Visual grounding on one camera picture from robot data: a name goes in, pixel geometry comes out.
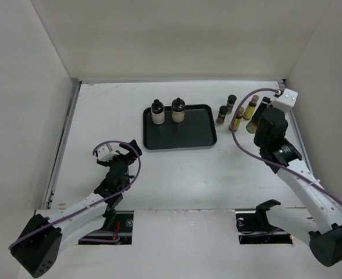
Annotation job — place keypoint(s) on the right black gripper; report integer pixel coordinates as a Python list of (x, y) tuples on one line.
[(260, 110)]

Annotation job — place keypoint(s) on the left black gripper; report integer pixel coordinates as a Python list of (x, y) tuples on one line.
[(131, 152)]

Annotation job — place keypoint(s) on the tall yellow label sauce bottle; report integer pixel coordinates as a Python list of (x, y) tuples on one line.
[(250, 109)]

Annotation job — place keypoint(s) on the green label chili sauce bottle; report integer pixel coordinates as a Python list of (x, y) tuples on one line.
[(251, 127)]

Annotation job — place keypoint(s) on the small spice jar black lid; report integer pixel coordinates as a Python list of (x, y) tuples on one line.
[(231, 99)]

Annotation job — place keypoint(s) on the short yellow label sauce bottle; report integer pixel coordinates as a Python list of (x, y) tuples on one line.
[(235, 123)]

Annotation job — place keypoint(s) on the clear shaker bottle black cap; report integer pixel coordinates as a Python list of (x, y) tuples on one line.
[(158, 112)]

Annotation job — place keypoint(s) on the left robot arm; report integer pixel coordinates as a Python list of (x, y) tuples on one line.
[(45, 237)]

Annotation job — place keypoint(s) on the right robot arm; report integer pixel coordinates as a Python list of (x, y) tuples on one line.
[(323, 234)]

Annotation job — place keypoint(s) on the black plastic tray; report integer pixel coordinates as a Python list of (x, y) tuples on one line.
[(197, 130)]

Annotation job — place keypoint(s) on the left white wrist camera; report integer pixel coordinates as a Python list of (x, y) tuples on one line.
[(106, 153)]

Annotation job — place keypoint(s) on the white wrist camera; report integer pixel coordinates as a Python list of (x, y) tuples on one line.
[(284, 98), (106, 153)]

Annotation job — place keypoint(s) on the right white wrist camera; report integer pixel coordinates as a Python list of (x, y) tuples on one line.
[(284, 98)]

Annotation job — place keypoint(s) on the right aluminium table rail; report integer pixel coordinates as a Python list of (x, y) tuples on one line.
[(295, 136)]

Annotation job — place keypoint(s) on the aluminium table rail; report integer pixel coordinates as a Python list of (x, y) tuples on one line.
[(51, 182), (295, 136)]

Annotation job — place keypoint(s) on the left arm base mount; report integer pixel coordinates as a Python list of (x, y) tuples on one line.
[(117, 230)]

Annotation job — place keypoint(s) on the left aluminium table rail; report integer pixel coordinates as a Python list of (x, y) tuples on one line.
[(51, 182)]

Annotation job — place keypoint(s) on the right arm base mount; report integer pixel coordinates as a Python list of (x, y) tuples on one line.
[(254, 229)]

